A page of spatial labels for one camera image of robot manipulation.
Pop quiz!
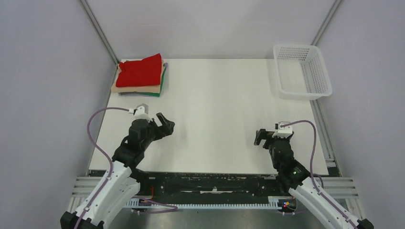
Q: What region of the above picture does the red t shirt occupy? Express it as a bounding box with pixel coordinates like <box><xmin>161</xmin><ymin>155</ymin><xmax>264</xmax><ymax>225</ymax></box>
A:
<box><xmin>116</xmin><ymin>53</ymin><xmax>163</xmax><ymax>88</ymax></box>

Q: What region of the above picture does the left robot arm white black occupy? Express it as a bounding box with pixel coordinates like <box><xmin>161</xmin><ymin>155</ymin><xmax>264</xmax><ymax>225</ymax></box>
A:
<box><xmin>60</xmin><ymin>108</ymin><xmax>175</xmax><ymax>229</ymax></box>

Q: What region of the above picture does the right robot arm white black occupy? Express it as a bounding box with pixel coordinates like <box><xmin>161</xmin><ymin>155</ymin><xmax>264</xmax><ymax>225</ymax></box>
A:
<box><xmin>254</xmin><ymin>129</ymin><xmax>374</xmax><ymax>229</ymax></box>

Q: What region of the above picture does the green folded t shirt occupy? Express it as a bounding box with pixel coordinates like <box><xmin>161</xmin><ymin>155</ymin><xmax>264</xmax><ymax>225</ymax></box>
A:
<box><xmin>139</xmin><ymin>62</ymin><xmax>168</xmax><ymax>97</ymax></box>

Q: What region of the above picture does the beige folded t shirt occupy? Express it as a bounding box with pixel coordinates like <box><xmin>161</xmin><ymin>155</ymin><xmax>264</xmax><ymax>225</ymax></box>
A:
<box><xmin>111</xmin><ymin>63</ymin><xmax>164</xmax><ymax>93</ymax></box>

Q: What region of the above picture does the white plastic laundry basket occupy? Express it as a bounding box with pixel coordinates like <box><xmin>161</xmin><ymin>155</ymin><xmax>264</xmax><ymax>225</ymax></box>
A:
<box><xmin>273</xmin><ymin>44</ymin><xmax>332</xmax><ymax>101</ymax></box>

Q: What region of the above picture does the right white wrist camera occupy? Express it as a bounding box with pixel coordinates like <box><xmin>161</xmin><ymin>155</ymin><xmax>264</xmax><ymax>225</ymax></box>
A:
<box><xmin>272</xmin><ymin>121</ymin><xmax>294</xmax><ymax>138</ymax></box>

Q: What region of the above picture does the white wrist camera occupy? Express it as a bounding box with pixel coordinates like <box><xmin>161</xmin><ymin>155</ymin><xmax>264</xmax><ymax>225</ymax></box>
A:
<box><xmin>272</xmin><ymin>121</ymin><xmax>294</xmax><ymax>138</ymax></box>
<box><xmin>128</xmin><ymin>104</ymin><xmax>152</xmax><ymax>122</ymax></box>

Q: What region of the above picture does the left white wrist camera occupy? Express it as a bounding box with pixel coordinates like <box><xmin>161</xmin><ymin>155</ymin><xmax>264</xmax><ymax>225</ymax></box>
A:
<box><xmin>128</xmin><ymin>104</ymin><xmax>152</xmax><ymax>122</ymax></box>

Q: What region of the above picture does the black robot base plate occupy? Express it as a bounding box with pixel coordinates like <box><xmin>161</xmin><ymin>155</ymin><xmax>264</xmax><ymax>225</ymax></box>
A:
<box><xmin>137</xmin><ymin>171</ymin><xmax>310</xmax><ymax>205</ymax></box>

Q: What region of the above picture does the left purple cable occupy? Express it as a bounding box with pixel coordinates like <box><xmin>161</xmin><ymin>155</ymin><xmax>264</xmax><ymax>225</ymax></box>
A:
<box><xmin>73</xmin><ymin>107</ymin><xmax>179</xmax><ymax>229</ymax></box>

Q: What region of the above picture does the white slotted cable duct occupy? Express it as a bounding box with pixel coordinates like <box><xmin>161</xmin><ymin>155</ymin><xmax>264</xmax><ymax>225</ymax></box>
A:
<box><xmin>124</xmin><ymin>198</ymin><xmax>297</xmax><ymax>210</ymax></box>

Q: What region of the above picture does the right aluminium frame post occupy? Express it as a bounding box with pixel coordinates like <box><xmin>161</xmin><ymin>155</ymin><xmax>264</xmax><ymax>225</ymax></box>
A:
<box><xmin>311</xmin><ymin>0</ymin><xmax>343</xmax><ymax>46</ymax></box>

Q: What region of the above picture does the aluminium frame post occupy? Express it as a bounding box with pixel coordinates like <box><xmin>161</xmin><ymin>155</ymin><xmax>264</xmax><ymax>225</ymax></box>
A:
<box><xmin>311</xmin><ymin>0</ymin><xmax>343</xmax><ymax>46</ymax></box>
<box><xmin>78</xmin><ymin>0</ymin><xmax>119</xmax><ymax>64</ymax></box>

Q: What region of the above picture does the left aluminium frame post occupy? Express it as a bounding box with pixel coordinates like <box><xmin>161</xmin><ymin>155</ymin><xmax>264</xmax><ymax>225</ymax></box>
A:
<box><xmin>78</xmin><ymin>0</ymin><xmax>119</xmax><ymax>64</ymax></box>

